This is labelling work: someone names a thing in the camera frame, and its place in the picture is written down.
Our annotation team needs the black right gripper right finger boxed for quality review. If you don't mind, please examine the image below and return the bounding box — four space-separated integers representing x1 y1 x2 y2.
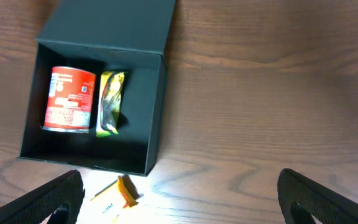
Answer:
277 168 358 223

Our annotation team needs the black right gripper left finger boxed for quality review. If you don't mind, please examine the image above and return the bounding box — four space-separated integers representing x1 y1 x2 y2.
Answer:
0 170 85 224

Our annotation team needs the red Pringles can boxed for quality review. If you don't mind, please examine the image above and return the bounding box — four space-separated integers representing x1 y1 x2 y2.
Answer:
43 66 96 133

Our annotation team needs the green yellow snack bar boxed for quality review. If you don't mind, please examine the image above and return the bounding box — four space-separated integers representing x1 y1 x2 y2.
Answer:
96 71 127 138

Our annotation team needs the yellow cracker packet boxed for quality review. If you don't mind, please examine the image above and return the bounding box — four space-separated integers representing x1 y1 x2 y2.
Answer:
77 174 141 224

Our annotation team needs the black open gift box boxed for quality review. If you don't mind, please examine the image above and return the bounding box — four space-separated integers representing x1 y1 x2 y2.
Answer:
19 0 176 175

